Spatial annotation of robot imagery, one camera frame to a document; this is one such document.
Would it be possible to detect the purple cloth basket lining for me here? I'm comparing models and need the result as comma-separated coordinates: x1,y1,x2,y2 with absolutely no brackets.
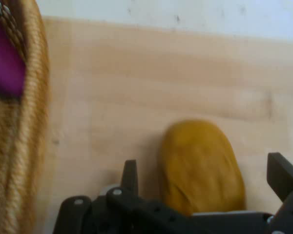
0,4,27,96

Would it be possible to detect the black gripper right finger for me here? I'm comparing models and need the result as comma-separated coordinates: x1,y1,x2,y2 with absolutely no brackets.
266,152,293,234

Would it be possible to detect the woven wicker basket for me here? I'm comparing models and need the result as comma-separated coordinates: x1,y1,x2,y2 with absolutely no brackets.
0,0,50,234

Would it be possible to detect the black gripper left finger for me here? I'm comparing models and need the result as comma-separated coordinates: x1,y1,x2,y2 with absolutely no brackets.
53,159,193,234

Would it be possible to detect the yellow-brown bread loaf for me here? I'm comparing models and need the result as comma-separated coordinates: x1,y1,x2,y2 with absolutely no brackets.
158,119,247,217

